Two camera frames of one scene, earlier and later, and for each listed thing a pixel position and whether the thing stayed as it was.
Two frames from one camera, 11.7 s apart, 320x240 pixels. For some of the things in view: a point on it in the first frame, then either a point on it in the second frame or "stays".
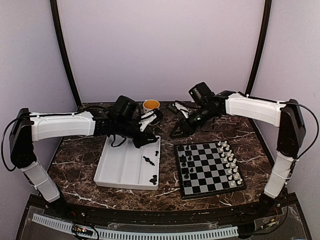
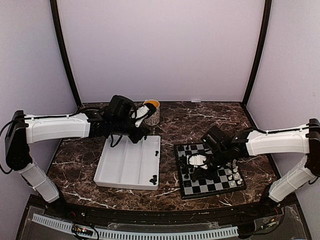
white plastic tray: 126,166 stays
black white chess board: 208,168 stays
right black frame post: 261,48 stays
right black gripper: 186,128 → 205,174
